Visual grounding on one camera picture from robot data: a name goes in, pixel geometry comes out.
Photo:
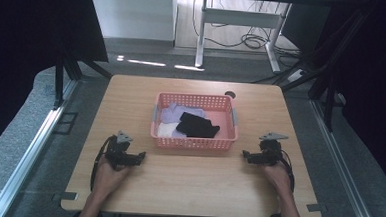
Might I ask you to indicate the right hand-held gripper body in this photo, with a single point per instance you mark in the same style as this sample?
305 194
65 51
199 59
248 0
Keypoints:
271 149

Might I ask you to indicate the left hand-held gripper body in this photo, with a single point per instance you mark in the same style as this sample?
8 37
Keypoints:
118 151

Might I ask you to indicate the person's left hand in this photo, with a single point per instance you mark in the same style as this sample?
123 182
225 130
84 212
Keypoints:
108 177

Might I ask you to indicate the person's right hand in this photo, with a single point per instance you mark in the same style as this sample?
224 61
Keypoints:
278 177

